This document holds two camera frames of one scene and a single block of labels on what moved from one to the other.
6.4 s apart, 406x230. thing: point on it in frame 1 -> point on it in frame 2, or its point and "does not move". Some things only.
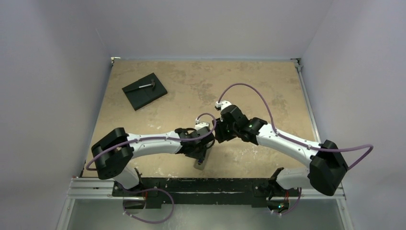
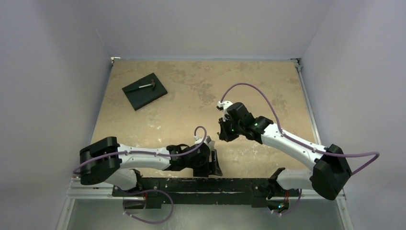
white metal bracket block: (222, 104) does not move
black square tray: (138, 97) does not move
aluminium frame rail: (86, 188) does not move
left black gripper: (199, 155) -> (205, 170)
